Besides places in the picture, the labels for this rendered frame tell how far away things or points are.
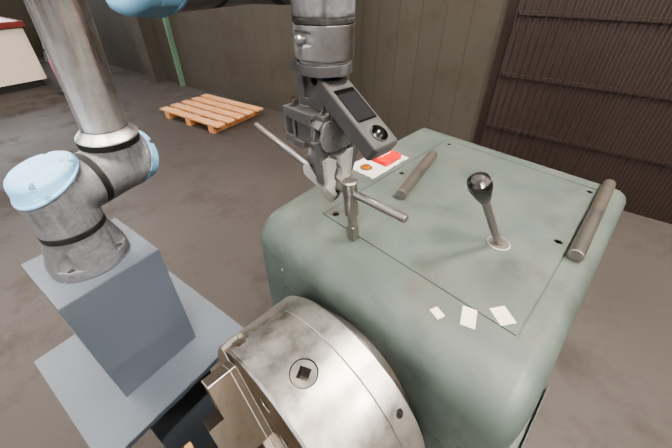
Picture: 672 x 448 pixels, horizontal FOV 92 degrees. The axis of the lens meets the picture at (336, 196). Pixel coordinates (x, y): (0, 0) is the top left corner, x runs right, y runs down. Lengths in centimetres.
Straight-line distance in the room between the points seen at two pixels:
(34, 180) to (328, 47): 57
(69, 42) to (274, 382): 63
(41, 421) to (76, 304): 136
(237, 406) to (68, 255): 48
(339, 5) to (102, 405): 102
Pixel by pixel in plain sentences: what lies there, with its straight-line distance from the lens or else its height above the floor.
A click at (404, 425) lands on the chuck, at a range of 48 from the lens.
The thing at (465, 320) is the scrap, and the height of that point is 126.
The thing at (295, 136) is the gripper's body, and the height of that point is 142.
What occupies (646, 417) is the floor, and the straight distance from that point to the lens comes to 221.
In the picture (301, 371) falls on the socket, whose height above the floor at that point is 122.
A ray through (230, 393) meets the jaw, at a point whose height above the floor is 118.
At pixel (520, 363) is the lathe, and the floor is 125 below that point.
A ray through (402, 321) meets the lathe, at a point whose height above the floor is 124.
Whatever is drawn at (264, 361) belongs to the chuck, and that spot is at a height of 123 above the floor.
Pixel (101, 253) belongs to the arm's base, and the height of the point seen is 114.
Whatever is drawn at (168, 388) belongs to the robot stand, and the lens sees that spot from 105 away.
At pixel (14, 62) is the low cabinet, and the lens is 760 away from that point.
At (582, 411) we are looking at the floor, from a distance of 206.
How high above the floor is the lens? 162
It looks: 35 degrees down
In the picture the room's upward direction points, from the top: straight up
